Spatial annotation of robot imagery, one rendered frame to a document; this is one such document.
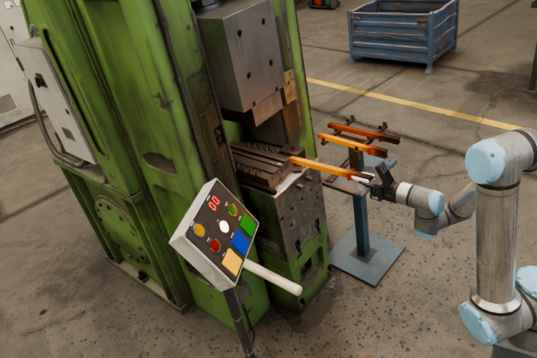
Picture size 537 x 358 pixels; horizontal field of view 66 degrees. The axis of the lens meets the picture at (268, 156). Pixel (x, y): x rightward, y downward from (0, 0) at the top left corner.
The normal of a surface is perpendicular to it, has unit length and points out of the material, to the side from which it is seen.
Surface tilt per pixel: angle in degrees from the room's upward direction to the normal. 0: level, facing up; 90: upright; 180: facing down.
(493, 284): 85
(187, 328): 0
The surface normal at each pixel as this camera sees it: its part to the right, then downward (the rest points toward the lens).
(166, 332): -0.18, -0.83
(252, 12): 0.76, 0.22
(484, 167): -0.96, 0.18
